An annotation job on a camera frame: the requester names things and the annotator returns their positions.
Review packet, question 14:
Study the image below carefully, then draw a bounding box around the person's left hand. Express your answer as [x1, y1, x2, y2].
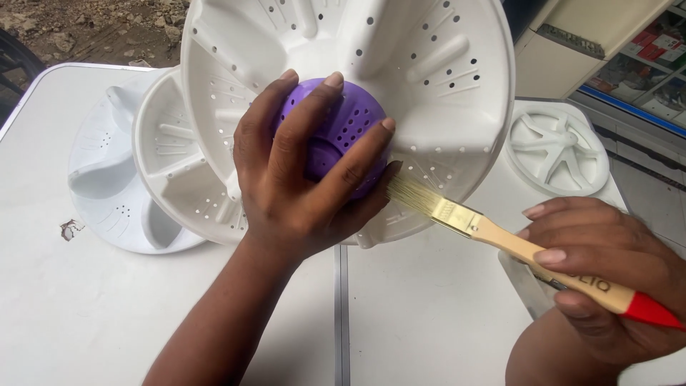
[232, 69, 404, 264]

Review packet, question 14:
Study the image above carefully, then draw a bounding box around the person's right hand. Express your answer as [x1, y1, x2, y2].
[516, 196, 686, 366]

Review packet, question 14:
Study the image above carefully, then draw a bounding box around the wooden paintbrush with red tip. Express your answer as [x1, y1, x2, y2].
[386, 174, 686, 331]

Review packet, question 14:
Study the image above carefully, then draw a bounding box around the white pulsator with purple cap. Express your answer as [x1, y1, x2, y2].
[180, 0, 516, 250]

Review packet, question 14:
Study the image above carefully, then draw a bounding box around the white ribbed pulsator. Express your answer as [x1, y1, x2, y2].
[132, 67, 250, 246]

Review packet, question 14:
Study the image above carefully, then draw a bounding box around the small white spoked pulsator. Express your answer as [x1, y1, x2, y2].
[504, 102, 611, 197]

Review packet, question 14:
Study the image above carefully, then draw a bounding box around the white smooth pulsator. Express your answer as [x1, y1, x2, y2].
[68, 70, 207, 255]

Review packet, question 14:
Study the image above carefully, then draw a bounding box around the glass display shelf with goods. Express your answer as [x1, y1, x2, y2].
[568, 0, 686, 138]

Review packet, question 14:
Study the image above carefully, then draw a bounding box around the cream cabinet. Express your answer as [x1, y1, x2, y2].
[513, 0, 676, 100]

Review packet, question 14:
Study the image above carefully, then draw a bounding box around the black curved object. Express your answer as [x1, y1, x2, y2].
[0, 27, 47, 127]

